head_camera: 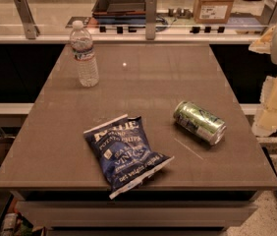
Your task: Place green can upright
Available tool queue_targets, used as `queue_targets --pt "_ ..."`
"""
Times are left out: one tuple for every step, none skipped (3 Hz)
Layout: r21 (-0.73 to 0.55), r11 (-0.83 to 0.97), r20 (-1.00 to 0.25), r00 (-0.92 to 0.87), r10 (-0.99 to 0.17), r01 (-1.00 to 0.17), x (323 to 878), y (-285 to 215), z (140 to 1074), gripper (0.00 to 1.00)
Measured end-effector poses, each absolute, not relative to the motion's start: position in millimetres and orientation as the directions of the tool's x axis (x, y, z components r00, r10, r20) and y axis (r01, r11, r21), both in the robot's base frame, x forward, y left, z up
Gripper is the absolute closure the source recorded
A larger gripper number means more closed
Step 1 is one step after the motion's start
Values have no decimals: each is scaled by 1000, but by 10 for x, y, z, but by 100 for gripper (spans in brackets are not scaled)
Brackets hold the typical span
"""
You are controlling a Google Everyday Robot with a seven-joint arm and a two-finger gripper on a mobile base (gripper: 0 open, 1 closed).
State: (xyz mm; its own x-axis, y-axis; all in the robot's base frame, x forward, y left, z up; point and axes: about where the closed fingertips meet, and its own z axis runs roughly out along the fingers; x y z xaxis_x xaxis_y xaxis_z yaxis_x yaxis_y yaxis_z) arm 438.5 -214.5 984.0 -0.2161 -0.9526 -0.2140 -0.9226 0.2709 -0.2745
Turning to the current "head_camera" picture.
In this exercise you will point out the left metal railing post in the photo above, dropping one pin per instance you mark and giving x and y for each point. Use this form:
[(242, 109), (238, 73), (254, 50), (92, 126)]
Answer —
[(30, 27)]

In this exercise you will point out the middle metal railing post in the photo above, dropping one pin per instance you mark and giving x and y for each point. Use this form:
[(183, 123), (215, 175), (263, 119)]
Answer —
[(150, 19)]

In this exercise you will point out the blue potato chips bag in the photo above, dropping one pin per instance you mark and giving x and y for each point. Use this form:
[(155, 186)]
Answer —
[(124, 153)]

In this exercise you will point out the table drawer front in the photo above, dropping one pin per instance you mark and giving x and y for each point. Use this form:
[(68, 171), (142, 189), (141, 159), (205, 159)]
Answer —
[(138, 214)]

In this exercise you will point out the cardboard box with label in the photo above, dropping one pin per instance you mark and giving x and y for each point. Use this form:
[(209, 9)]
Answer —
[(212, 11)]

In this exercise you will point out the green soda can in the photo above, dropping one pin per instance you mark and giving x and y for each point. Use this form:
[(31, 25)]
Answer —
[(200, 122)]

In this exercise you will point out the clear plastic water bottle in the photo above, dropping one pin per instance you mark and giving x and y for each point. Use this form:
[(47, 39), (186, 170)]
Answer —
[(83, 52)]

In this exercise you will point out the grey tray orange rim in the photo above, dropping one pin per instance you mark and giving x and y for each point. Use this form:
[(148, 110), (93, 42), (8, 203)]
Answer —
[(124, 8)]

